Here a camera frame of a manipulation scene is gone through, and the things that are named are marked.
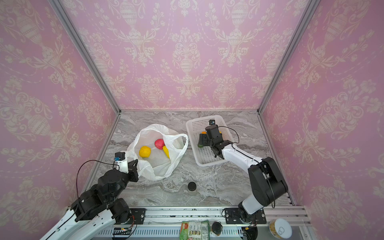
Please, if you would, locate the green snack packet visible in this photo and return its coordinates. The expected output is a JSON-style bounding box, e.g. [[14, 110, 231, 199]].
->
[[179, 221, 211, 240]]

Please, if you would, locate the silver right corner post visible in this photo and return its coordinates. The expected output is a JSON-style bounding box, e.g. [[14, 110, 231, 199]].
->
[[258, 0, 321, 115]]

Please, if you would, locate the orange green toy mango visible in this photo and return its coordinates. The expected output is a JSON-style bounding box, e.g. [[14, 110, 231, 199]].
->
[[198, 132, 210, 148]]

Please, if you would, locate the round yellow toy lemon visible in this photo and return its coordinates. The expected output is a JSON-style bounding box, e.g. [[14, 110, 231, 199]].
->
[[139, 146, 152, 158]]

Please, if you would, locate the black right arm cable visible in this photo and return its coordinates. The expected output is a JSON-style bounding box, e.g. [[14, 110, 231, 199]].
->
[[217, 125, 276, 209]]

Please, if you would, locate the white perforated plastic basket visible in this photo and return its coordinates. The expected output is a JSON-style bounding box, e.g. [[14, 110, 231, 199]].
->
[[186, 115, 239, 167]]

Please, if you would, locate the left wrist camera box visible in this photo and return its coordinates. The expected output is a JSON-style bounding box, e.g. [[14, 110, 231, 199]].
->
[[114, 151, 129, 174]]

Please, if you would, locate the yellow tin can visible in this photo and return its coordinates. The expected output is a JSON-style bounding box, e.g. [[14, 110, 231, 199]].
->
[[269, 218, 293, 239]]

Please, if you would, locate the dark lidded jar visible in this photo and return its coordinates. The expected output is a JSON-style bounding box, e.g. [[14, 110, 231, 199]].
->
[[211, 222, 223, 236]]

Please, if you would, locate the silver corner post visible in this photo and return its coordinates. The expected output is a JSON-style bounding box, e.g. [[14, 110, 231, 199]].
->
[[258, 0, 321, 115], [48, 0, 121, 115]]

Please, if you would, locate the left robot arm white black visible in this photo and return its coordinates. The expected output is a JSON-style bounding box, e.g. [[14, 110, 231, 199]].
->
[[41, 158, 144, 240]]

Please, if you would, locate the red toy apple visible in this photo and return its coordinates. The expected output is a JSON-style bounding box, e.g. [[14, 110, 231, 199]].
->
[[155, 139, 165, 150]]

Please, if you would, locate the small black cylinder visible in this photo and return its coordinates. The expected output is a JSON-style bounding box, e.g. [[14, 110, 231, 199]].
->
[[188, 182, 197, 192]]

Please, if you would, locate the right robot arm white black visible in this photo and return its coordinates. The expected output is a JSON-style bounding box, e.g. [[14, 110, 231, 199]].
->
[[206, 125, 289, 223]]

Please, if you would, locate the silver left corner post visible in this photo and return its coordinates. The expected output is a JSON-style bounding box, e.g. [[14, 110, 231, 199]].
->
[[48, 0, 121, 115]]

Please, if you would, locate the white plastic bag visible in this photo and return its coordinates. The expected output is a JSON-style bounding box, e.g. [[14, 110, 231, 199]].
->
[[126, 124, 189, 181]]

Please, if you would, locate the yellow orange toy fruit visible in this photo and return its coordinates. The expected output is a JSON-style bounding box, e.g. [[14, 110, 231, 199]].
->
[[163, 146, 170, 159]]

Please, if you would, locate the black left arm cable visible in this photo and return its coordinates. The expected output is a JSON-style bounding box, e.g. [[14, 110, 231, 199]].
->
[[75, 159, 119, 208]]

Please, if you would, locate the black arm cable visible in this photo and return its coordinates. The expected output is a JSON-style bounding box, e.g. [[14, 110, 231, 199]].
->
[[217, 125, 276, 209], [75, 159, 119, 208]]

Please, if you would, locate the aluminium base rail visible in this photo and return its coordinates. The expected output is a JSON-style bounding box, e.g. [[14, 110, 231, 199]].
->
[[93, 206, 315, 240]]

